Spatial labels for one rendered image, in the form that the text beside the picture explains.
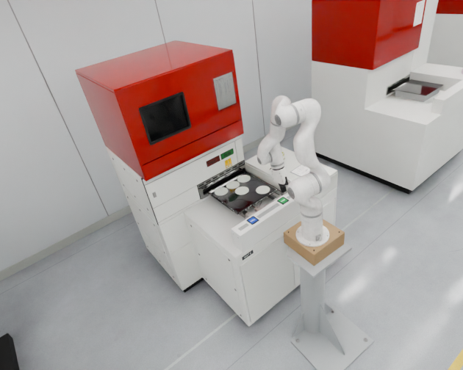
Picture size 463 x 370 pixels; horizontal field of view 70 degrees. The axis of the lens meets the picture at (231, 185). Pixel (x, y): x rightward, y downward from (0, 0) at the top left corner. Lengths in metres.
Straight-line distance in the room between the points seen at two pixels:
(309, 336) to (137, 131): 1.83
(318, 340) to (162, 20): 3.16
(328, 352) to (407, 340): 0.54
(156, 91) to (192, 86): 0.23
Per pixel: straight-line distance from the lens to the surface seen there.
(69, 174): 3.67
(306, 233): 1.93
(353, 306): 2.84
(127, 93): 1.94
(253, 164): 2.57
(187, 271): 2.82
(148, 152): 2.08
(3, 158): 3.52
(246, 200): 2.31
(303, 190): 1.69
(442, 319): 2.94
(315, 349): 2.62
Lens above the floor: 2.32
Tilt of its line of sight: 35 degrees down
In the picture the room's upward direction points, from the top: 10 degrees counter-clockwise
